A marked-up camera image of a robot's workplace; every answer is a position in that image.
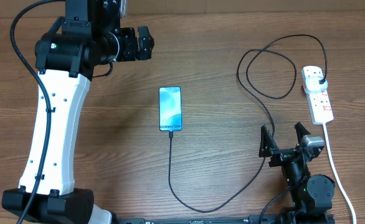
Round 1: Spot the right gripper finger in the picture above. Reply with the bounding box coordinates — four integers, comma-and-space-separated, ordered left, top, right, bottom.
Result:
258, 125, 278, 157
294, 122, 310, 143

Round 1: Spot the Samsung Galaxy smartphone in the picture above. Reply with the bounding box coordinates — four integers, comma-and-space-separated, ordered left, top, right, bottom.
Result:
159, 86, 183, 131

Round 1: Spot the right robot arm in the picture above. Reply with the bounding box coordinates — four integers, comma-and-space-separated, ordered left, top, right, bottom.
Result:
250, 123, 336, 223

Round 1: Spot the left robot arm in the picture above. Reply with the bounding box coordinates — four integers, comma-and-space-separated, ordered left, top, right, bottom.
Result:
1, 0, 154, 223

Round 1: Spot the white charger plug adapter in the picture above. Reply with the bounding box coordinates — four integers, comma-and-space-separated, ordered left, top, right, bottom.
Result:
303, 77, 328, 95

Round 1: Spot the white power strip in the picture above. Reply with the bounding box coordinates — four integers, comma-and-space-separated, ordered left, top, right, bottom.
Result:
301, 66, 334, 125

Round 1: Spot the white power strip cord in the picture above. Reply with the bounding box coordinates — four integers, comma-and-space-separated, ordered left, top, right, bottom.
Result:
321, 123, 358, 224

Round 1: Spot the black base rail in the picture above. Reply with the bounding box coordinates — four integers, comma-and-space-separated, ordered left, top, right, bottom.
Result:
113, 214, 336, 224

